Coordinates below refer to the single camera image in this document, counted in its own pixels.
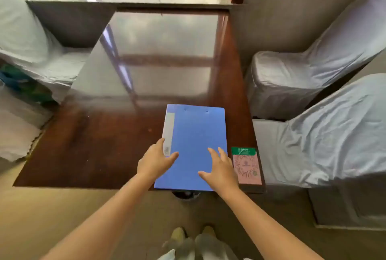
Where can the person's left hand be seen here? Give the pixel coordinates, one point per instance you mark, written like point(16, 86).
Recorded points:
point(152, 163)

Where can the person's right hand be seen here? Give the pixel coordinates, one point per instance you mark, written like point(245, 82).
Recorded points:
point(224, 175)

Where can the person's left thumb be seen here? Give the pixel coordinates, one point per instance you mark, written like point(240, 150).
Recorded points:
point(172, 158)

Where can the person's right middle finger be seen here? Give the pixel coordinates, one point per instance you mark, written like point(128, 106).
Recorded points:
point(222, 153)

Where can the person's right thumb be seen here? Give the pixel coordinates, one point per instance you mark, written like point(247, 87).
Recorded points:
point(204, 175)

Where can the person's right forearm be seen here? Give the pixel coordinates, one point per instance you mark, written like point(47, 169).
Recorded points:
point(265, 226)

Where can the person's left forearm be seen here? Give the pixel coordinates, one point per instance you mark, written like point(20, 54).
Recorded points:
point(102, 223)

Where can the pink card with green header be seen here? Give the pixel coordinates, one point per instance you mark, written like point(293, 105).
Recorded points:
point(247, 166)

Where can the blue file folder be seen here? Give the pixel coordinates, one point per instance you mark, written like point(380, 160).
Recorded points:
point(193, 130)

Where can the person's right yellowish shoe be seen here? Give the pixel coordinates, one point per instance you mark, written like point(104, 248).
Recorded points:
point(208, 231)

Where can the person's yellowish shoe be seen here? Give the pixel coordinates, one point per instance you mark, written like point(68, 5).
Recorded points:
point(178, 234)
point(208, 231)

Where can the person's left yellowish shoe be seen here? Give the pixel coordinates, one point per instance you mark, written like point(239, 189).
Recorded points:
point(178, 234)

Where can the person's white trousers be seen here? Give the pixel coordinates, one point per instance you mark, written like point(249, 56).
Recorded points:
point(205, 249)

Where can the chair with white cover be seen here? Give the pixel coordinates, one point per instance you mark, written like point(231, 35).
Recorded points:
point(27, 42)
point(331, 142)
point(301, 73)

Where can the white scalloped-edge cloth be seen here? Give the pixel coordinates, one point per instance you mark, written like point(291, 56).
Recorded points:
point(16, 130)

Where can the green and blue bag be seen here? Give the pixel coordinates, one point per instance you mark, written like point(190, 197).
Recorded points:
point(24, 85)

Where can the dark table pedestal base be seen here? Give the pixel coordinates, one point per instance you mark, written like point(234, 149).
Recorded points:
point(186, 195)

